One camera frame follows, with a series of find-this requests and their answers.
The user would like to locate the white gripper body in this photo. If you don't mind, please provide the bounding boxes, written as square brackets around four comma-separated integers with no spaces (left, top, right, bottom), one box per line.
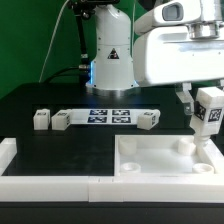
[133,26,224,86]

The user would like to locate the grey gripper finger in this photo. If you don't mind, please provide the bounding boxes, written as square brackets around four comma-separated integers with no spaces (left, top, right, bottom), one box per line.
[175,83,194,115]

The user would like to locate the white square tabletop part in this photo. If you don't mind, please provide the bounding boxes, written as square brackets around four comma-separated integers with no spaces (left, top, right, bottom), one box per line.
[114,135,215,176]

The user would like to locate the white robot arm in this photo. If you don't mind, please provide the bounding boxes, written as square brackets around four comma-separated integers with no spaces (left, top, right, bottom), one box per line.
[86,0,224,114]

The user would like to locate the white U-shaped fence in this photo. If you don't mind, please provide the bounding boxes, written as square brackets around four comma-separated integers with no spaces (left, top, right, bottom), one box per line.
[0,138,224,203]

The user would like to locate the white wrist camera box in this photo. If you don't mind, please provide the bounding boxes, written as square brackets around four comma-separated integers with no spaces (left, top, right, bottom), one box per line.
[134,0,201,35]

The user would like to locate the white marker base plate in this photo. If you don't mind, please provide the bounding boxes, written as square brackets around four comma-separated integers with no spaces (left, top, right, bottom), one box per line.
[65,108,160,126]

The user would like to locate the black camera stand pole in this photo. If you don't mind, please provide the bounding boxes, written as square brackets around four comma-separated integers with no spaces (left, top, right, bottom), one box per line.
[67,0,120,82]

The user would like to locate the black cable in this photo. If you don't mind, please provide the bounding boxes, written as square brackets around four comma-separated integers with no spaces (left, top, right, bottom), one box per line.
[43,66,91,84]

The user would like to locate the white cable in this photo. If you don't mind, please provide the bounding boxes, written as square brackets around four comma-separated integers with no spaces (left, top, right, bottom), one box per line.
[38,0,71,84]

